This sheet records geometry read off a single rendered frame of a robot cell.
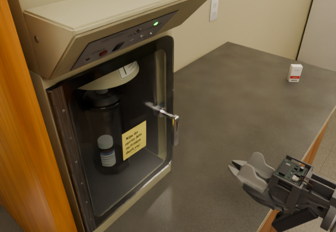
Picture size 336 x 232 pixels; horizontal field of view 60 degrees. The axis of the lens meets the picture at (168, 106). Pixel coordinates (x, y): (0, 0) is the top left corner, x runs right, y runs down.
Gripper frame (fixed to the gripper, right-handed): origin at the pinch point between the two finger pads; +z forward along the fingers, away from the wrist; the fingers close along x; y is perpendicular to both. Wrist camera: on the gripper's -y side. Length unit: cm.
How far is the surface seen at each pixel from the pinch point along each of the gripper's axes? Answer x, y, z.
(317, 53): -285, -84, 44
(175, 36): -62, -4, 66
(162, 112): 0.2, 5.9, 21.0
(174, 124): 0.7, 4.5, 16.8
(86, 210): 25.3, -6.7, 21.5
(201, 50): -86, -19, 65
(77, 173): 25.2, 4.7, 21.5
